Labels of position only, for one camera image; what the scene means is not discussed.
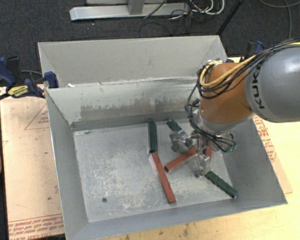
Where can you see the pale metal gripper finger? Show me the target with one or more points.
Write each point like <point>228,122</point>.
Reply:
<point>180,140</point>
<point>202,165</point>

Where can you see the red-brown flat block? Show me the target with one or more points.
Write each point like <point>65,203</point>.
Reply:
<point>209,153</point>
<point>162,177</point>
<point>178,162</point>

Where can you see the dark green flat block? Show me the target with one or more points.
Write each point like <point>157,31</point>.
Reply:
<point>174,126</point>
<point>221,184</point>
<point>152,136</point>

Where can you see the grey metal bin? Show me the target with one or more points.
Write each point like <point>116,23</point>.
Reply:
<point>118,172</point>

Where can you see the brown cardboard board red print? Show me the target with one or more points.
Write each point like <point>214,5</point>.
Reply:
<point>27,153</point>

